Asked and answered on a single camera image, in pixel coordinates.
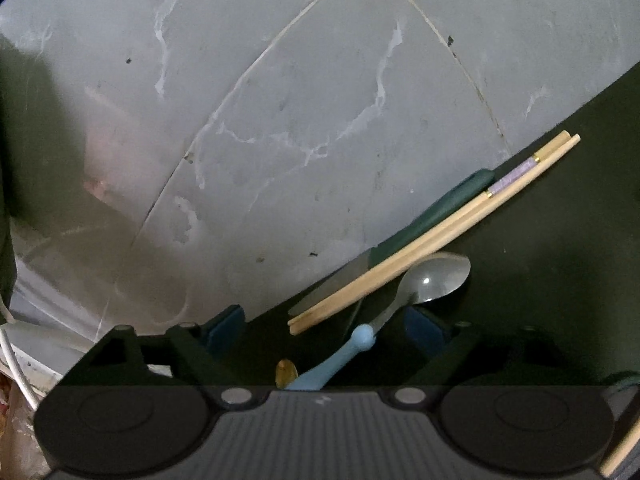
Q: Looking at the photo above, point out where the light blue handled spoon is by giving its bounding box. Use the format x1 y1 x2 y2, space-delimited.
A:
285 252 471 391

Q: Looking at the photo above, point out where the black tray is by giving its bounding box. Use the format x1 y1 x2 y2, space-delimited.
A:
240 62 640 391

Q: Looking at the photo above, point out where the wooden chopstick middle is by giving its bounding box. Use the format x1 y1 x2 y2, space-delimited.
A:
600 418 640 478

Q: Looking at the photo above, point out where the purple banded wooden chopstick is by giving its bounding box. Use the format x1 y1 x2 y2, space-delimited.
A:
286 129 573 328

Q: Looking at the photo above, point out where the teal handled gold utensil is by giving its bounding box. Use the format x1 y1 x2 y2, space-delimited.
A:
276 360 298 389

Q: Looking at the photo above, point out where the green handled knife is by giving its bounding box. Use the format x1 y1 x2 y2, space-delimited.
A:
288 168 495 316

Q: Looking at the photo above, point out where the white cable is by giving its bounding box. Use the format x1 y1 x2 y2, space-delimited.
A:
0 324 42 411

